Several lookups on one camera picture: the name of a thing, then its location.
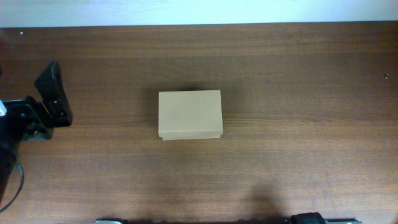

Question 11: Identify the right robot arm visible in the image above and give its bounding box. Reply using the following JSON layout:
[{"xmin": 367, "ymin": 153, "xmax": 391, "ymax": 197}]
[{"xmin": 284, "ymin": 212, "xmax": 363, "ymax": 224}]

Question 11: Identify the brown cardboard box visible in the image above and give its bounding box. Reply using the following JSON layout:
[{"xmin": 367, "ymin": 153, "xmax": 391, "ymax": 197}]
[{"xmin": 158, "ymin": 90, "xmax": 223, "ymax": 141}]

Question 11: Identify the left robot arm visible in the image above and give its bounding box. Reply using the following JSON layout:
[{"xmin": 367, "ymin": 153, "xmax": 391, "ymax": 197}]
[{"xmin": 1, "ymin": 60, "xmax": 73, "ymax": 195}]

